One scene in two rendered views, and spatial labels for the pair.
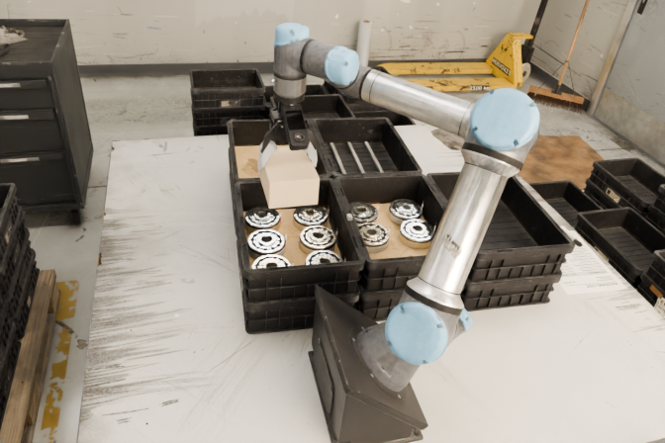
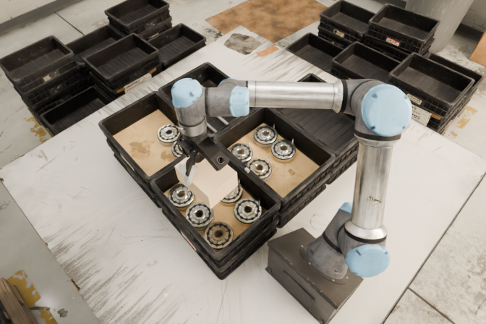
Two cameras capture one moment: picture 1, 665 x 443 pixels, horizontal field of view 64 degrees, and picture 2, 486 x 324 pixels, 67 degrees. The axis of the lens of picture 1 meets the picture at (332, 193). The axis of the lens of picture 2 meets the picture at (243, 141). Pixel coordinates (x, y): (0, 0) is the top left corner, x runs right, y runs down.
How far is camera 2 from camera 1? 0.62 m
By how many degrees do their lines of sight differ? 25
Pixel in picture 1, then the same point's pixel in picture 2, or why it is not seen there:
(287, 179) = (217, 186)
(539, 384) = (393, 209)
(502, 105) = (386, 104)
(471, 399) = not seen: hidden behind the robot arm
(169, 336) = (173, 314)
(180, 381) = not seen: outside the picture
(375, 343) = (325, 259)
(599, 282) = not seen: hidden behind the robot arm
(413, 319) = (368, 256)
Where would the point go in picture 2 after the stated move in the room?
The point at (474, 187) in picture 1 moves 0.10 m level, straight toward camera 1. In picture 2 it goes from (379, 161) to (395, 194)
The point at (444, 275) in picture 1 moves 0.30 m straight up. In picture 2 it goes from (375, 220) to (413, 152)
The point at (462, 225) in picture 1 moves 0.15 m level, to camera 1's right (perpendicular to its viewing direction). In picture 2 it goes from (378, 187) to (421, 165)
